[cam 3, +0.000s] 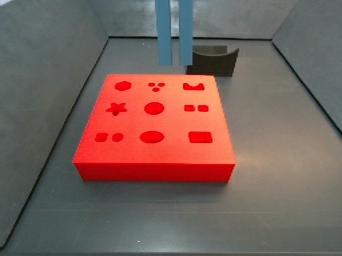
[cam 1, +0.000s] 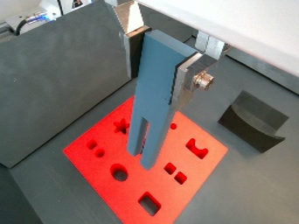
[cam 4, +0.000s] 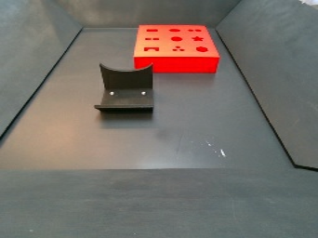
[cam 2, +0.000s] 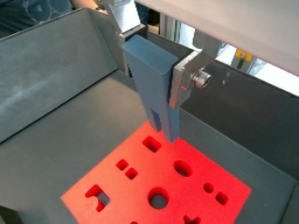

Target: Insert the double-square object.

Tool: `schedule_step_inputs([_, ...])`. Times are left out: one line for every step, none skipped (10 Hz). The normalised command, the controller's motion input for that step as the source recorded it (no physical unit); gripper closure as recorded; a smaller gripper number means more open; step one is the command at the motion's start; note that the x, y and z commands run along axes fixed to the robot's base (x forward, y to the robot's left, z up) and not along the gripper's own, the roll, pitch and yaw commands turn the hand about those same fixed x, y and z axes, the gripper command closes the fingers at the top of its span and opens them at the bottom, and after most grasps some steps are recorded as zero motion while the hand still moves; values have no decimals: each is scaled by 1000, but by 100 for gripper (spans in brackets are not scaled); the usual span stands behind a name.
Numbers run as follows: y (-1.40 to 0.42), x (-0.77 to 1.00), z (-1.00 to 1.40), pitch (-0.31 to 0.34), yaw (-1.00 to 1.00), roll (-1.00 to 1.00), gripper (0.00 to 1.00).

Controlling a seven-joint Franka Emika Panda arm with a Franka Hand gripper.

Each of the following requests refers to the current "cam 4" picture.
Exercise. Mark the black curved holder stand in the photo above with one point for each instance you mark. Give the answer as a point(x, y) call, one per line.
point(128, 89)

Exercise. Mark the red shape-sorter block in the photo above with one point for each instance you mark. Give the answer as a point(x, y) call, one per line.
point(175, 49)

